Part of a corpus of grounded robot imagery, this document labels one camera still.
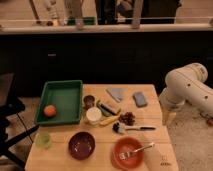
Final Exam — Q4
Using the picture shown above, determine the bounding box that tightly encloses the grey-blue towel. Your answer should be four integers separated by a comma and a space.
106, 88, 123, 103

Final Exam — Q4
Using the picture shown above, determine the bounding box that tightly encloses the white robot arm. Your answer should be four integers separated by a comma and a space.
159, 63, 213, 126

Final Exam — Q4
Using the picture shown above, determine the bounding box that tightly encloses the orange bowl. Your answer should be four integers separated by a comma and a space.
111, 137, 143, 171

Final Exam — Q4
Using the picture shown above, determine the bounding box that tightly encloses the purple bowl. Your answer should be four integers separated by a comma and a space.
68, 132, 95, 160

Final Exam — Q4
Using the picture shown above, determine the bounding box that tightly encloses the blue sponge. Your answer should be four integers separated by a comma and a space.
133, 92, 147, 107

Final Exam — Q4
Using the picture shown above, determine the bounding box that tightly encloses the dark grape bunch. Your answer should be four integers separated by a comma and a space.
119, 112, 135, 126

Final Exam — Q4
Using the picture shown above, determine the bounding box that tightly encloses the silver fork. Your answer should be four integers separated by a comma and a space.
119, 142, 155, 160

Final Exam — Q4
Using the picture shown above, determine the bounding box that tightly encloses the wooden block eraser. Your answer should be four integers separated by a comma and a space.
101, 101, 121, 115

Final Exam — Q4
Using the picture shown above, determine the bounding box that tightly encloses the yellow banana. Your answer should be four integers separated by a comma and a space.
99, 116, 119, 126

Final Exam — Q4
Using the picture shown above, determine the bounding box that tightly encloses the green vegetable toy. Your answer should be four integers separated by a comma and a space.
96, 100, 112, 117

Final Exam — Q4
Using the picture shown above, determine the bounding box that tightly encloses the small metal cup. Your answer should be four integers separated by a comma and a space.
83, 95, 95, 109

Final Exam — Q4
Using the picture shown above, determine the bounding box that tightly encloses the green plastic tray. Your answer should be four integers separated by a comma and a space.
34, 80, 83, 126

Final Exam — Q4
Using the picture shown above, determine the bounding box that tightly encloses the orange fruit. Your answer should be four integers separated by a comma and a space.
43, 105, 57, 117

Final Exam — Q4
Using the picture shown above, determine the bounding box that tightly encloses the light green cup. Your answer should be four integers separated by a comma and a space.
35, 132, 51, 149

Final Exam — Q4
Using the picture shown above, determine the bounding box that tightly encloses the black chair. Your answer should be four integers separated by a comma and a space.
0, 73, 39, 168

